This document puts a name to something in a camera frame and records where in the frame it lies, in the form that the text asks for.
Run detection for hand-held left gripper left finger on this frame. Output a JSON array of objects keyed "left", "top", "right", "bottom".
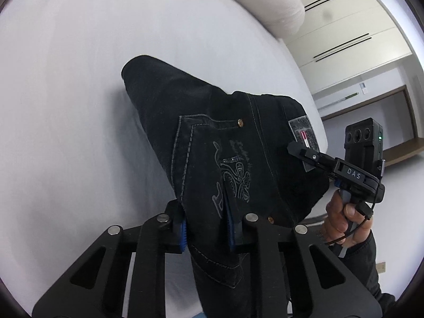
[{"left": 31, "top": 199, "right": 189, "bottom": 318}]

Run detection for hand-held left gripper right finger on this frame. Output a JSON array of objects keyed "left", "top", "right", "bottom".
[{"left": 226, "top": 202, "right": 381, "bottom": 318}]

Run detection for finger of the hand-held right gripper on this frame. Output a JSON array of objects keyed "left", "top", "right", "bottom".
[{"left": 286, "top": 141, "right": 337, "bottom": 174}]

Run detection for black pants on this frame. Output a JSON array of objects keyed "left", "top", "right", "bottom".
[{"left": 121, "top": 56, "right": 328, "bottom": 318}]

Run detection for person's right forearm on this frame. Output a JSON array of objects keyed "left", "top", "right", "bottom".
[{"left": 343, "top": 231, "right": 398, "bottom": 318}]

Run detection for person's right hand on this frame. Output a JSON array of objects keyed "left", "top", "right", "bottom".
[{"left": 323, "top": 192, "right": 373, "bottom": 249}]

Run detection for wooden desk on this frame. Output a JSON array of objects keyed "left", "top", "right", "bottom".
[{"left": 321, "top": 85, "right": 424, "bottom": 168}]

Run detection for cream wardrobe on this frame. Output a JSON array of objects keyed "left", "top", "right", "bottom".
[{"left": 286, "top": 0, "right": 414, "bottom": 98}]

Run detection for white pillow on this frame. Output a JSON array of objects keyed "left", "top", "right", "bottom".
[{"left": 212, "top": 0, "right": 305, "bottom": 38}]

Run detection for white bed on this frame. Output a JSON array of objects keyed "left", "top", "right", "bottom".
[{"left": 0, "top": 0, "right": 329, "bottom": 318}]

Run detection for black cable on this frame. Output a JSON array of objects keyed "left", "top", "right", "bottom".
[{"left": 324, "top": 202, "right": 376, "bottom": 246}]

